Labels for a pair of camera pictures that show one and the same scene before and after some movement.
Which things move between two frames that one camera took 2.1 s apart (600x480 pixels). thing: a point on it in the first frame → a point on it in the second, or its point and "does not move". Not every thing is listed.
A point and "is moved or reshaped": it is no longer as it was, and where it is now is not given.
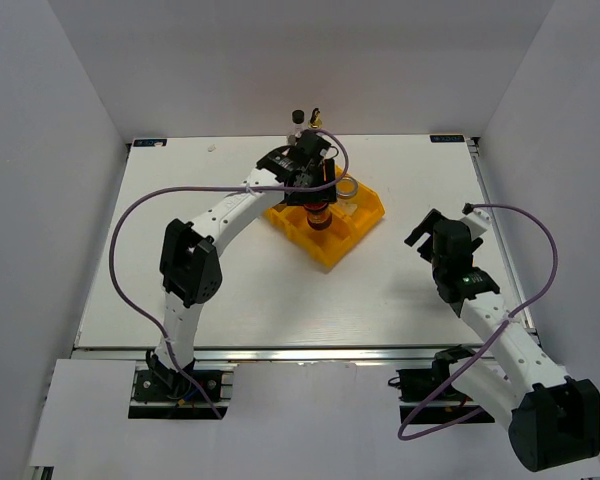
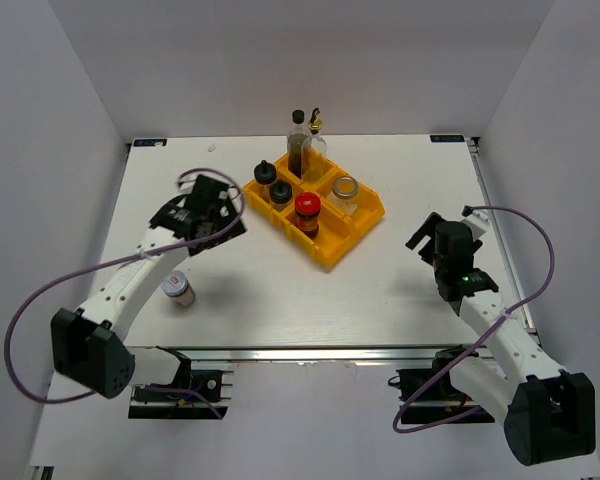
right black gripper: x=425 y=227 does not move
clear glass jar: x=346 y=193 does not move
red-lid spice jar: x=319 y=216 is moved or reshaped
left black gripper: x=322 y=196 → x=237 y=229
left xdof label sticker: x=148 y=142 does not move
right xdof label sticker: x=447 y=138 does not move
